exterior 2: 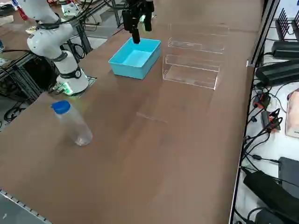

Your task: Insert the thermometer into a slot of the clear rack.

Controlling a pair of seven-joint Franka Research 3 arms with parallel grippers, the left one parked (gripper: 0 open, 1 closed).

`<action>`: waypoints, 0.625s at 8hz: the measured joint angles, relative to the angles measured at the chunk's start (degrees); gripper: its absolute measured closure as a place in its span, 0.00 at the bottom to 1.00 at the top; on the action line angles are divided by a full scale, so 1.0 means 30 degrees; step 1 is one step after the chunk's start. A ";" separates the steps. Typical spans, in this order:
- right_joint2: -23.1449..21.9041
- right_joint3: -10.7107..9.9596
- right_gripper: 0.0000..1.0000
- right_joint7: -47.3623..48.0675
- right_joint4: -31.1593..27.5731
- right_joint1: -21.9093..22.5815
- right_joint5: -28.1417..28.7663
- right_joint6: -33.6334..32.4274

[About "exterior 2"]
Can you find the large black power adapter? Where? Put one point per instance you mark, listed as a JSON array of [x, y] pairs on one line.
[[271, 191]]

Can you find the red and black connector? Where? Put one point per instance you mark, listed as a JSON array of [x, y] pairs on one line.
[[262, 99], [273, 119]]

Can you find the aluminium profile post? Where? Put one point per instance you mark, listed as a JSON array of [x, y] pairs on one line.
[[262, 35]]

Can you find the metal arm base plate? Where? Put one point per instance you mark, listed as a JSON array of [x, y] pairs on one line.
[[91, 80]]

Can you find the clear acrylic tiered rack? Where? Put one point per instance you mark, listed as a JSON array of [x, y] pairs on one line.
[[191, 70]]

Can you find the black peg rack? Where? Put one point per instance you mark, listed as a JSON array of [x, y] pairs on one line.
[[286, 25]]

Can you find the dark grey flat box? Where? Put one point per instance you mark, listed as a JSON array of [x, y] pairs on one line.
[[290, 172]]

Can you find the blue plastic bin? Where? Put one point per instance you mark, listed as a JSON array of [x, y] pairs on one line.
[[130, 70]]

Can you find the clear bottle with blue cap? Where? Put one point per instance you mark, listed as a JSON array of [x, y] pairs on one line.
[[77, 126]]

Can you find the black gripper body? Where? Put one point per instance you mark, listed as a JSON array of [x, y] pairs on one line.
[[140, 5]]

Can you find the aluminium table edge rail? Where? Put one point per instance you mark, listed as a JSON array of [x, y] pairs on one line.
[[18, 205]]

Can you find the beige pink box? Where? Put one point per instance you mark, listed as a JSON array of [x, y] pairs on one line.
[[293, 114]]

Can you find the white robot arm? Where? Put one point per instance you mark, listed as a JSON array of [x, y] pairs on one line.
[[44, 42]]

